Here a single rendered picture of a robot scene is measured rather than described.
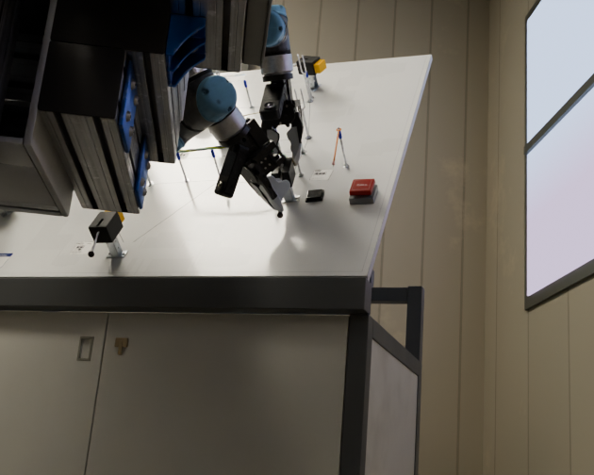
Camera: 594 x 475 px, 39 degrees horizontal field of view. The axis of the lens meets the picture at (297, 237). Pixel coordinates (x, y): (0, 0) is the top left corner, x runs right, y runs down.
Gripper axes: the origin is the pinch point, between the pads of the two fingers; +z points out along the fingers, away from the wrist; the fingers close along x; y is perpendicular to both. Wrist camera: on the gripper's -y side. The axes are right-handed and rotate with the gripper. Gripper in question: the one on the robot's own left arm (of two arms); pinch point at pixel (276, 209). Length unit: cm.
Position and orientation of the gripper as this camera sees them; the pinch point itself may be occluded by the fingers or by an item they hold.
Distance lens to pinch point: 182.4
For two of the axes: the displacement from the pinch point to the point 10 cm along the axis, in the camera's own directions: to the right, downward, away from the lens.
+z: 5.2, 7.3, 4.4
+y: 6.9, -6.7, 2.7
